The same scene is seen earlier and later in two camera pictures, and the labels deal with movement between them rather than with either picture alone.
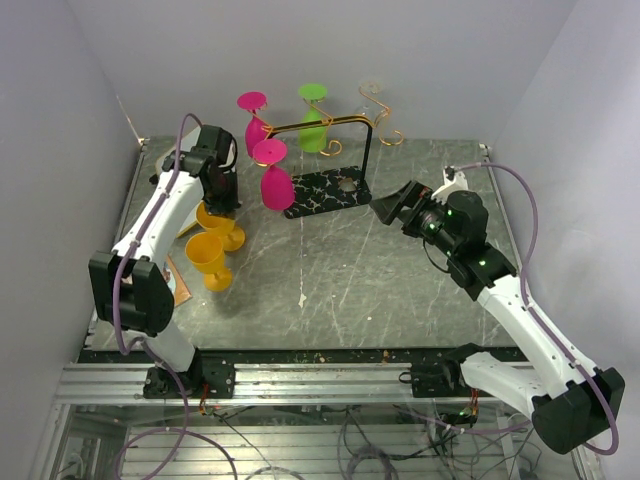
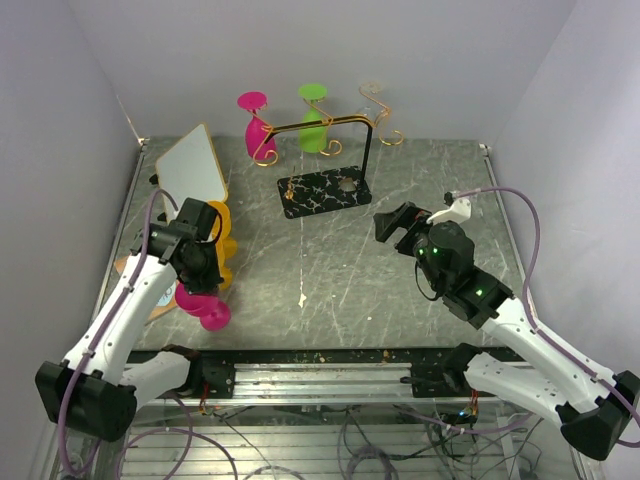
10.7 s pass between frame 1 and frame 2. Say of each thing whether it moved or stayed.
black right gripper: moved
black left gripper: moved
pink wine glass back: stayed
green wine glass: stayed
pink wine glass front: moved
